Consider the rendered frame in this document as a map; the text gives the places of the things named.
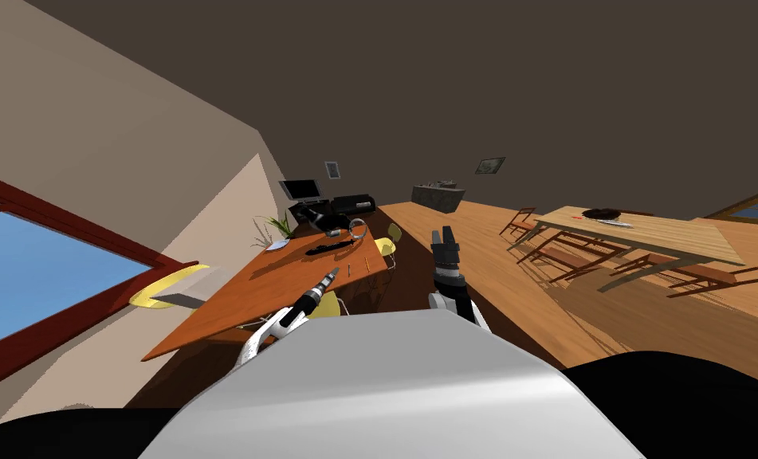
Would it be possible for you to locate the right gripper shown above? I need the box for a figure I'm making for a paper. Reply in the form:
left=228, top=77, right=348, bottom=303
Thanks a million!
left=430, top=226, right=463, bottom=275

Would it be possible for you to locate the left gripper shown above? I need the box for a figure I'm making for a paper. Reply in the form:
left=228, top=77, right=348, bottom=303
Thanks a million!
left=315, top=267, right=341, bottom=296

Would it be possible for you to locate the yellow chair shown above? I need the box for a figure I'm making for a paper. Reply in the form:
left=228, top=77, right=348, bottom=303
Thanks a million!
left=375, top=222, right=405, bottom=272
left=307, top=289, right=351, bottom=320

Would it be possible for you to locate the grey cabinet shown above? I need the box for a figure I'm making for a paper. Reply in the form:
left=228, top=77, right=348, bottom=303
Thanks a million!
left=410, top=179, right=467, bottom=214

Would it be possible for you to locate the orange-brown wooden desk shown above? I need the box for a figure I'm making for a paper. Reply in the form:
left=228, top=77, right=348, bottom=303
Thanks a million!
left=141, top=210, right=389, bottom=363

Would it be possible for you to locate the green potted plant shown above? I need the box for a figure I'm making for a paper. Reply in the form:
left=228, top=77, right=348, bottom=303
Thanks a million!
left=253, top=213, right=295, bottom=249

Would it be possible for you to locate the brown wooden chair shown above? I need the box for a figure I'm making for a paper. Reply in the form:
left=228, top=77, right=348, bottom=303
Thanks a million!
left=499, top=206, right=540, bottom=243

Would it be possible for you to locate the black printer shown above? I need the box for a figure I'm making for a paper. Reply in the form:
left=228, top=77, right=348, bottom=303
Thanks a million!
left=330, top=194, right=377, bottom=217

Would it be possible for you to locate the black computer monitor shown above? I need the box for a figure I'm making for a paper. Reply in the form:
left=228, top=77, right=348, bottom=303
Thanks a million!
left=279, top=178, right=324, bottom=205

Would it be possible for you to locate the brown wooden bench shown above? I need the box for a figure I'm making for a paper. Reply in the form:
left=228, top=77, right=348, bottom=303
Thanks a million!
left=516, top=230, right=632, bottom=284
left=611, top=251, right=758, bottom=300

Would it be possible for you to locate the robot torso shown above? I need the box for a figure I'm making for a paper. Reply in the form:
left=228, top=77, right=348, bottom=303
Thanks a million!
left=137, top=308, right=647, bottom=459

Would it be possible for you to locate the yellow curved shape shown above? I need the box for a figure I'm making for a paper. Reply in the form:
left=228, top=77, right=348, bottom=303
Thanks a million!
left=128, top=264, right=212, bottom=311

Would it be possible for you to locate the light wooden dining table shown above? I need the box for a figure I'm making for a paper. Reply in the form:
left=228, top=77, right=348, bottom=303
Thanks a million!
left=534, top=204, right=747, bottom=294

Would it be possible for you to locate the red-framed window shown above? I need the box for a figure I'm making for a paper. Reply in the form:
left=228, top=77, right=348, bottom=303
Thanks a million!
left=0, top=167, right=200, bottom=399

